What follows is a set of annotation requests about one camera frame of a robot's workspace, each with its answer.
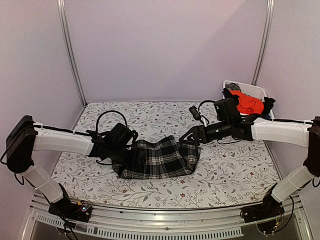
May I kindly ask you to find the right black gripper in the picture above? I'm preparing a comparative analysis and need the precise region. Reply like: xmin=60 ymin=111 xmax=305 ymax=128
xmin=179 ymin=119 xmax=232 ymax=146

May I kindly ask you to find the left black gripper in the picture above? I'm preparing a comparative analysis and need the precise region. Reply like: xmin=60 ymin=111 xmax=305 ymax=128
xmin=109 ymin=146 xmax=147 ymax=168

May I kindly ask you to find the black white plaid skirt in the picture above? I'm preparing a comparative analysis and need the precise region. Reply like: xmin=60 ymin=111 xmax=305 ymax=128
xmin=111 ymin=135 xmax=201 ymax=180

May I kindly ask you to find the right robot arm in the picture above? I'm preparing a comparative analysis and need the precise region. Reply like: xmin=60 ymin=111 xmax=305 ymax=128
xmin=179 ymin=98 xmax=320 ymax=218

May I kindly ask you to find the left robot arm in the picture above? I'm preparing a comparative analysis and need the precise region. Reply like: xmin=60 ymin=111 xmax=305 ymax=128
xmin=1 ymin=115 xmax=138 ymax=217

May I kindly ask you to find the floral patterned table mat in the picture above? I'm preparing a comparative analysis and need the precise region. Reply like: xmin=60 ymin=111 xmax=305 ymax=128
xmin=52 ymin=102 xmax=279 ymax=209

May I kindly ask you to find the red orange garment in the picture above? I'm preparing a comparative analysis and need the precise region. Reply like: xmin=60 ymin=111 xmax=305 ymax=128
xmin=229 ymin=90 xmax=264 ymax=115

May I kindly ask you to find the grey garment in bin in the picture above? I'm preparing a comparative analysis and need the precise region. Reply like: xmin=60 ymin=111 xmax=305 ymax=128
xmin=225 ymin=82 xmax=241 ymax=92

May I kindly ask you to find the black garment in bin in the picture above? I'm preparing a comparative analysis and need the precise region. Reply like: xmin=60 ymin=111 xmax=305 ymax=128
xmin=261 ymin=96 xmax=276 ymax=117

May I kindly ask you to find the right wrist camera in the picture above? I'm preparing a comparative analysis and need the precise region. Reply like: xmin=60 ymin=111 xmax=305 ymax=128
xmin=188 ymin=105 xmax=203 ymax=123

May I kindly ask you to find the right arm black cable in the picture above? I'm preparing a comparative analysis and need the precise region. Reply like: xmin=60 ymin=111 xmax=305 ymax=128
xmin=196 ymin=99 xmax=217 ymax=112

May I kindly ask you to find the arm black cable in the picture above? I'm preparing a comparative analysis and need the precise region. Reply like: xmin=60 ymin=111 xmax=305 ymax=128
xmin=196 ymin=99 xmax=217 ymax=112
xmin=96 ymin=110 xmax=128 ymax=133

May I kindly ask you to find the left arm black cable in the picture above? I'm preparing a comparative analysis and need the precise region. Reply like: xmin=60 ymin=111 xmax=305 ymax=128
xmin=96 ymin=110 xmax=128 ymax=133

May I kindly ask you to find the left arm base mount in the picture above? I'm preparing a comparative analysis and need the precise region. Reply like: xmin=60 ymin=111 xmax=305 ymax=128
xmin=48 ymin=193 xmax=92 ymax=223

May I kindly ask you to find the aluminium front rail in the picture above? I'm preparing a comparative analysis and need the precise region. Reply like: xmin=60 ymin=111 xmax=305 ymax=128
xmin=21 ymin=194 xmax=316 ymax=240

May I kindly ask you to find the right aluminium frame post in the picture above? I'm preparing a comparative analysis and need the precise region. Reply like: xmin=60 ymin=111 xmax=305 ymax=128
xmin=251 ymin=0 xmax=275 ymax=86

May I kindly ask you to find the aluminium frame post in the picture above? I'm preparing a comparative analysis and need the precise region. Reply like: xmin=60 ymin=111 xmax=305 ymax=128
xmin=56 ymin=0 xmax=88 ymax=107
xmin=251 ymin=0 xmax=275 ymax=86

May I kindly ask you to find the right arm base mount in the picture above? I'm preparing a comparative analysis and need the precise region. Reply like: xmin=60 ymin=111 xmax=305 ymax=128
xmin=240 ymin=194 xmax=285 ymax=223

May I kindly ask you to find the left aluminium frame post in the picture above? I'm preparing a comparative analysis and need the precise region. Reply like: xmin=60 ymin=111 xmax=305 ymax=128
xmin=56 ymin=0 xmax=88 ymax=107

